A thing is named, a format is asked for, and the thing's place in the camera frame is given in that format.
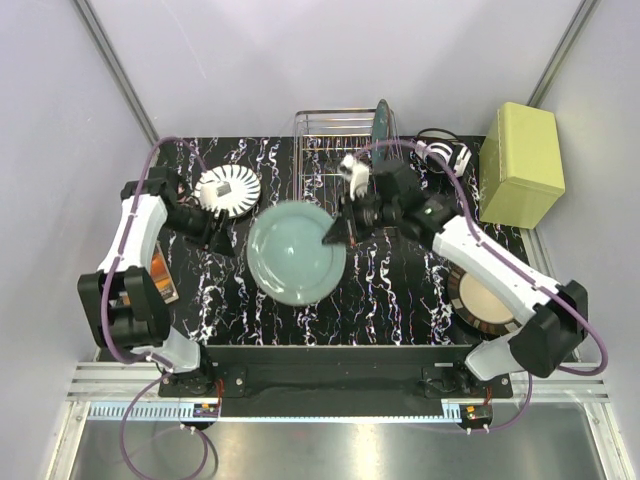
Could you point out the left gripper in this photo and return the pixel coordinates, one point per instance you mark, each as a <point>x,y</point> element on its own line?
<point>215,226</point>

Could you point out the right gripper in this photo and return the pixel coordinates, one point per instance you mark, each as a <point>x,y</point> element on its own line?
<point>344,229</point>

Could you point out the light blue plate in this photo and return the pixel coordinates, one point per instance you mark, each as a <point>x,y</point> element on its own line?
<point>286,256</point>

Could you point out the dark teal glazed plate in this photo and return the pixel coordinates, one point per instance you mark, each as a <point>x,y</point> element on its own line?
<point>380,133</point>

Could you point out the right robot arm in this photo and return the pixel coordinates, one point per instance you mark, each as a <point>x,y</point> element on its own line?
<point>550,318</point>

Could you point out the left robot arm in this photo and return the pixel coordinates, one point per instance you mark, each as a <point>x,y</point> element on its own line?
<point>125,309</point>

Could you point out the white blue striped plate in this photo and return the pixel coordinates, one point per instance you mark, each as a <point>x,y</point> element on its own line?
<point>245,185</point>

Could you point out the dark book with house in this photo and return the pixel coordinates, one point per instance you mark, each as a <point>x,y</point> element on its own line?
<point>161,276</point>

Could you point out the white black headphones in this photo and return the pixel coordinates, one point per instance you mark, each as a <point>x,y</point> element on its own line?
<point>435,145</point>

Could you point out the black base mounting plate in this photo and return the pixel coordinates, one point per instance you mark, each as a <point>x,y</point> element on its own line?
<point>295,383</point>

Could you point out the beige brown rimmed plate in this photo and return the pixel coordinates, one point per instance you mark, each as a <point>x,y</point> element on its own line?
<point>477,306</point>

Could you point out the yellow-green box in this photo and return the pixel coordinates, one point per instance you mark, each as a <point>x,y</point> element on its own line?
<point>520,167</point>

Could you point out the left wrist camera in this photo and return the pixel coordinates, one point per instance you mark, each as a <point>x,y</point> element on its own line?
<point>214,196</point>

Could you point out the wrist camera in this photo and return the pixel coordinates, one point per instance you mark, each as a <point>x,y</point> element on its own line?
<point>357,174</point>
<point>214,196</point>

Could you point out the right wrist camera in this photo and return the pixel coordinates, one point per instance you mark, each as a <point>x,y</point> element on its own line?
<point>357,174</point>

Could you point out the metal wire dish rack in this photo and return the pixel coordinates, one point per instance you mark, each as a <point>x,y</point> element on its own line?
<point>322,137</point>

